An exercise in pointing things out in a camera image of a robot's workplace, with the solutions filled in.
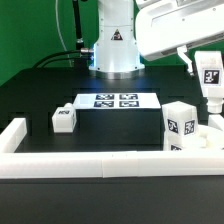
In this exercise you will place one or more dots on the white fiducial marker sheet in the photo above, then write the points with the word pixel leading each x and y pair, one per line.
pixel 117 101

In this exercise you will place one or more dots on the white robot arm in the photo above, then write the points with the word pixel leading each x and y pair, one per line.
pixel 132 30

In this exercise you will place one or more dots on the white round stool seat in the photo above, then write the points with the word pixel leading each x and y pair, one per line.
pixel 205 138

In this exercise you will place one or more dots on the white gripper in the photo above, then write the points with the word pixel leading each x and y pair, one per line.
pixel 164 27

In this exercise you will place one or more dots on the white U-shaped obstacle fence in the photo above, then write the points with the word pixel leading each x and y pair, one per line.
pixel 14 165

